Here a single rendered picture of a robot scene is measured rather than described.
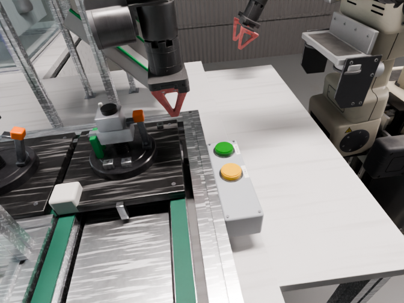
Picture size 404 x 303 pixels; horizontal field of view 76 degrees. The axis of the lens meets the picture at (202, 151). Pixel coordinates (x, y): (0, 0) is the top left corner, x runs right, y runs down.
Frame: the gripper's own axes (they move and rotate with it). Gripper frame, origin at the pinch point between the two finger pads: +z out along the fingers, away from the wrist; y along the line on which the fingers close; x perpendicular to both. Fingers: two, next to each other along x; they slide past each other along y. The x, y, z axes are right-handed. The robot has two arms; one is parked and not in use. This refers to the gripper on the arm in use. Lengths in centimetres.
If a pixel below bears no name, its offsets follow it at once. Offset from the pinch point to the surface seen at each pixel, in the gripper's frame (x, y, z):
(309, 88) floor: 138, -182, 110
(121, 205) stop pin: -12.0, 13.3, 9.2
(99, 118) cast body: -13.5, 2.2, -2.6
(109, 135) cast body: -12.9, 2.6, 1.3
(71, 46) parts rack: -32, -51, 1
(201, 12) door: 42, -278, 50
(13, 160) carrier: -34.9, -1.0, 6.6
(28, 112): -54, -45, 20
